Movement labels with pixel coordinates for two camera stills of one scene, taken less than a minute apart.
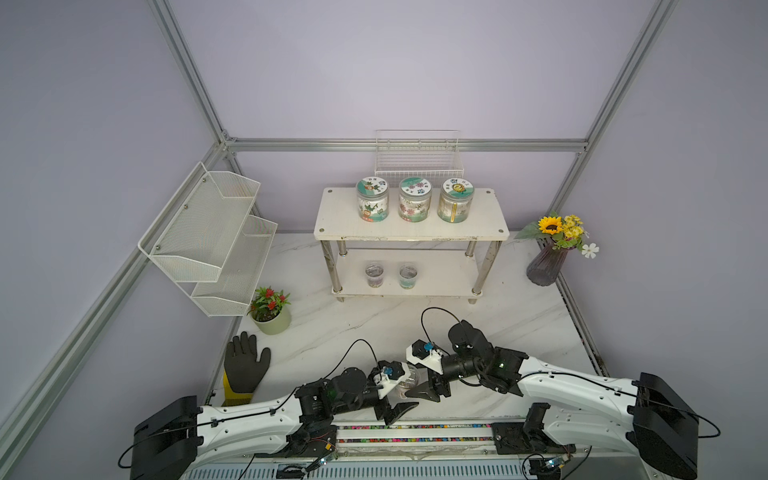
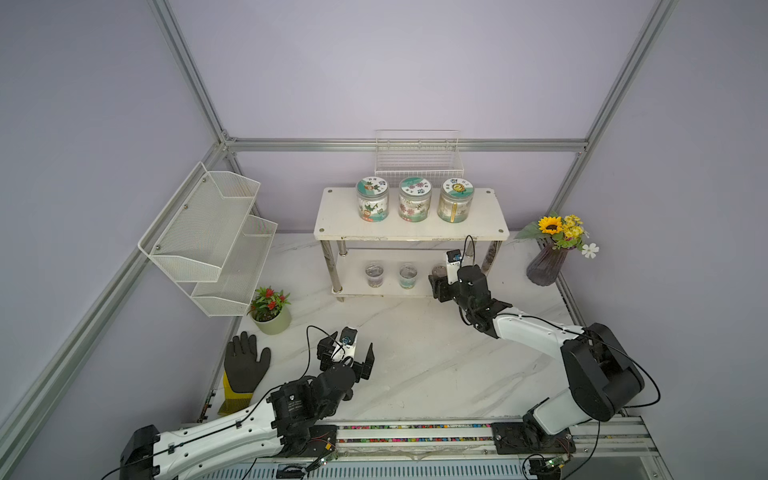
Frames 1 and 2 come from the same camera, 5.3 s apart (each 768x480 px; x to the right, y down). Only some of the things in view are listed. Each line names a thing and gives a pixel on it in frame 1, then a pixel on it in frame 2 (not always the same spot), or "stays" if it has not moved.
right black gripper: x=430 y=389 to x=440 y=288
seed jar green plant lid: x=372 y=199 stays
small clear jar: x=374 y=276 stays
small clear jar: x=407 y=277 stays
